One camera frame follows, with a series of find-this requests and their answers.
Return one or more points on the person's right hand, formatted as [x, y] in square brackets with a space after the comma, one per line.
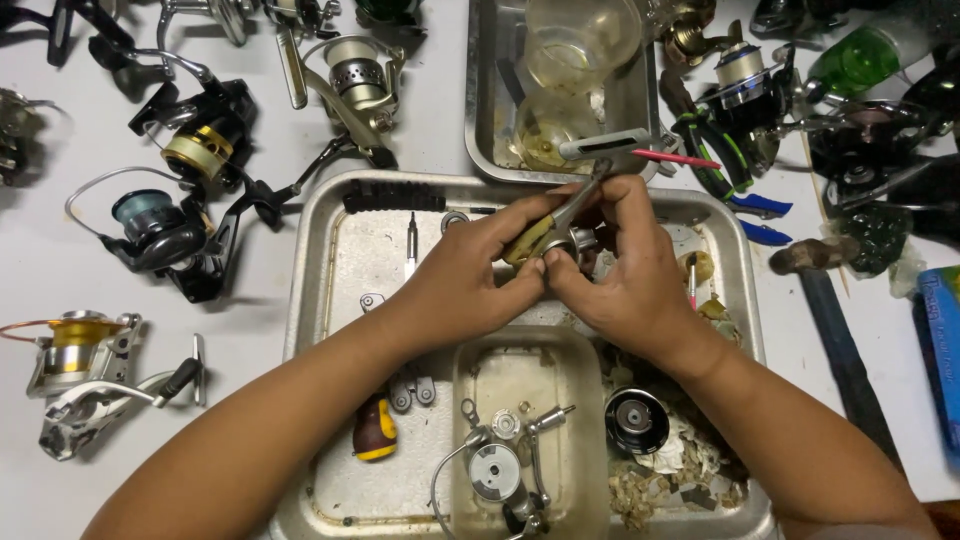
[637, 285]

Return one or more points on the person's left hand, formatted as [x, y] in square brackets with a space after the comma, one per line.
[450, 277]

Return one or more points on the silver reel part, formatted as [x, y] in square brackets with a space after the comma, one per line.
[570, 238]

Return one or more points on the small silver screwdriver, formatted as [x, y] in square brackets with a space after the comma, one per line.
[411, 244]

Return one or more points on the pink small brush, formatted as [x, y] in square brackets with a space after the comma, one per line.
[692, 285]

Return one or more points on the large metal tray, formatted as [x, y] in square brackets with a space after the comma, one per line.
[360, 255]

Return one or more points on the black bit holder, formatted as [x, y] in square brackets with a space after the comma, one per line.
[394, 196]

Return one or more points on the clear plastic container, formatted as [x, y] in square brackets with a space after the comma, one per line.
[510, 360]

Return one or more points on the black reel spool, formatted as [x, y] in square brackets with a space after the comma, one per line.
[636, 420]

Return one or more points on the grey spray nozzle red straw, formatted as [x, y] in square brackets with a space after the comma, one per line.
[607, 142]

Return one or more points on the clear plastic cup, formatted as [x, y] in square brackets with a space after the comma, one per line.
[544, 127]
[581, 37]

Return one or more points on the heap of dirty paper scraps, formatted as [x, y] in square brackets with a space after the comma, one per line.
[675, 465]

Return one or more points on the small metal tray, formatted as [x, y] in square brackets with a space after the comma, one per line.
[484, 90]

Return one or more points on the disassembled silver reel body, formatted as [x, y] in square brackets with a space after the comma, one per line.
[495, 472]

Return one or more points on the thin wooden stick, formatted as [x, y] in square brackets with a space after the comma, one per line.
[814, 187]

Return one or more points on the champagne silver fishing reel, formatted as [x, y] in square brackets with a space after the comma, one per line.
[360, 82]

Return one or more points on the plastic bag green contents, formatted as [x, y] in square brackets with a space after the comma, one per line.
[877, 240]

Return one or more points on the black red fishing reel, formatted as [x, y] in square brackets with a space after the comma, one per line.
[870, 142]

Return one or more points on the green black fishing reel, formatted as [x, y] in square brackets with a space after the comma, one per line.
[386, 11]

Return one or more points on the black gold fishing reel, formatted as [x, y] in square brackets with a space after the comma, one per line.
[202, 139]

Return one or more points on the black fishing reel blue line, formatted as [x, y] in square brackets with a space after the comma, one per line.
[157, 229]

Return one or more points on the blue box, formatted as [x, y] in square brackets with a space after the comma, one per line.
[943, 345]

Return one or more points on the green bottle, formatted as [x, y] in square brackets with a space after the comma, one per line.
[855, 60]

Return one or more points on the chrome fishing reel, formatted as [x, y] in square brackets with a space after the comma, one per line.
[217, 15]

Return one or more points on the silver gold fishing reel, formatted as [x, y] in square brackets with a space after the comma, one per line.
[82, 360]

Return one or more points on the dark fishing reel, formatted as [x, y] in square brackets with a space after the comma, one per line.
[15, 135]

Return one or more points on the small metal bracket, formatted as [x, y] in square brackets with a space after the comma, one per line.
[371, 302]

